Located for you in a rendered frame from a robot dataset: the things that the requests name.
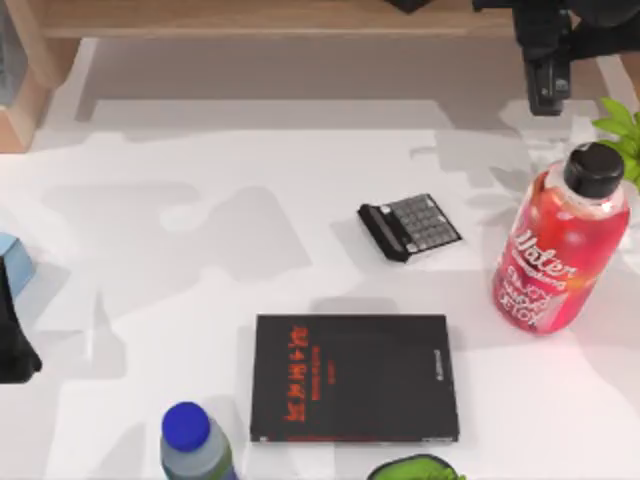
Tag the grey bottle with blue cap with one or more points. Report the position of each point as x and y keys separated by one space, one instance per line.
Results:
x=192 y=445

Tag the red bottle with black cap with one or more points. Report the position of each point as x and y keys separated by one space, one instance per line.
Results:
x=555 y=255

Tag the green leafy plant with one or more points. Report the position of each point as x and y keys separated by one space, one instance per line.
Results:
x=625 y=125

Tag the black calculator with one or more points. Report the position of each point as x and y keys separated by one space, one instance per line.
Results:
x=415 y=225

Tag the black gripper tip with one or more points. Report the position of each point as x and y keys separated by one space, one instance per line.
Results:
x=14 y=345

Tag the wooden shelf unit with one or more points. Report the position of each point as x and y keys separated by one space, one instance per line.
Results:
x=260 y=24

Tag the light blue box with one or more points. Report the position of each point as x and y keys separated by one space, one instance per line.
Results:
x=17 y=262

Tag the small black object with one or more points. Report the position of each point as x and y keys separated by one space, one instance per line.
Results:
x=407 y=4

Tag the green object with black rim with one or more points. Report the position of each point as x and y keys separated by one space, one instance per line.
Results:
x=417 y=469

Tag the black book with red lettering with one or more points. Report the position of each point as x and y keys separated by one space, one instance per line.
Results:
x=355 y=380

